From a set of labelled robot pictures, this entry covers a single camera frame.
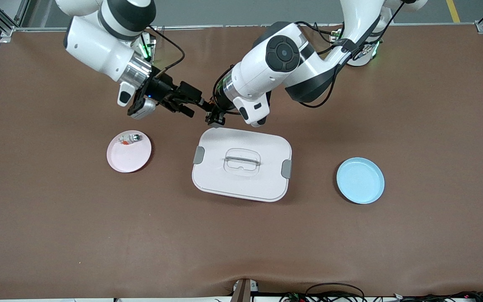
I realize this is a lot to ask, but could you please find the white lidded storage box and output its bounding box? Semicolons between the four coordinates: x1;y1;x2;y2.
192;127;293;203

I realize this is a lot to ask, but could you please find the pink round plate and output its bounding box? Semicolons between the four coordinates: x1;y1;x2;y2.
106;130;152;173

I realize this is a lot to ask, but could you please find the light blue round plate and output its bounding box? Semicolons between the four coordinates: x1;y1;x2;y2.
336;157;385;205

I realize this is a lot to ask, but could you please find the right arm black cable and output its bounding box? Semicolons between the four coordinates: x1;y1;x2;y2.
146;25;186;79

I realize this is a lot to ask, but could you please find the clear lid handle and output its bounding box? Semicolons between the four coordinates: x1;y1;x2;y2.
223;148;262;176

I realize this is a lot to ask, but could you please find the left arm base cable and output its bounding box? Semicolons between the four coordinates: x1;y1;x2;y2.
293;20;343;43

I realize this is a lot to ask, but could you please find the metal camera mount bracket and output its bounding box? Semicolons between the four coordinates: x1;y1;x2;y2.
231;279;260;302

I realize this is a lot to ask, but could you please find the tangled black cable bundle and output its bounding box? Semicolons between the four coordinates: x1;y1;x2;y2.
279;282;483;302

